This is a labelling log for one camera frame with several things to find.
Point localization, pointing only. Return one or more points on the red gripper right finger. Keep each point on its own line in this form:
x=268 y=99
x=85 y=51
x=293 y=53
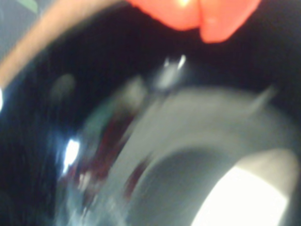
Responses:
x=223 y=16

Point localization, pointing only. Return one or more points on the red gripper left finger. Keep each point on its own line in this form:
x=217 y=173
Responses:
x=171 y=11

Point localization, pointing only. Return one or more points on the white eraser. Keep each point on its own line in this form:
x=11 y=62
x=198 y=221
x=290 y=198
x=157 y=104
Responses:
x=235 y=200

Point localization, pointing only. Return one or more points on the black glossy bowl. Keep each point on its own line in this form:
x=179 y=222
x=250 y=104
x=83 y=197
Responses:
x=70 y=70

